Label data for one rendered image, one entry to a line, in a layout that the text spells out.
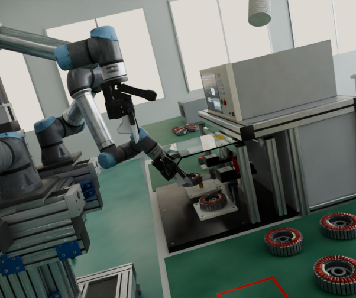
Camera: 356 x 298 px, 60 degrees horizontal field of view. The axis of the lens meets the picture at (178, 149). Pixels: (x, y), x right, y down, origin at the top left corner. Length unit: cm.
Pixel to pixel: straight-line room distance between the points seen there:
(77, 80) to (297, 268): 109
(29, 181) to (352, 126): 117
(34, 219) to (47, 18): 511
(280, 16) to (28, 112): 496
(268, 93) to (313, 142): 23
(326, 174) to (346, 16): 623
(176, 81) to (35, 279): 481
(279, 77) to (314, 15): 579
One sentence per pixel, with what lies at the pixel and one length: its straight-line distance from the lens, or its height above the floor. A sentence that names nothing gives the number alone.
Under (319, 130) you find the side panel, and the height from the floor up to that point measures 103.
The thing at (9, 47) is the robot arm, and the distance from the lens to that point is 123.
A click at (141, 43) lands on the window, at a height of 203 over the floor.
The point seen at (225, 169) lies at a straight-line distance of 125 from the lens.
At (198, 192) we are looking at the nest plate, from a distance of 146.
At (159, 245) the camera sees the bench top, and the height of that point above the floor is 75.
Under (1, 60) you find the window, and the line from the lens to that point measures 631.
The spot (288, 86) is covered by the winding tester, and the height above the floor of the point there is 119.
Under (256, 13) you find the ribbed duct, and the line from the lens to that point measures 242.
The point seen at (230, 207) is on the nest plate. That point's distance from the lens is 125.
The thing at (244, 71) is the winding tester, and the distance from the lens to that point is 112.
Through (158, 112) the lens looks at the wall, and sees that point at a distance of 592.
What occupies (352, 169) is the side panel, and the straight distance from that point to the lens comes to 125.
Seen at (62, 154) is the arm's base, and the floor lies 107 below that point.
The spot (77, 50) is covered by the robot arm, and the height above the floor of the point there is 146.
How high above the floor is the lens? 132
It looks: 13 degrees down
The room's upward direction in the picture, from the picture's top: 14 degrees counter-clockwise
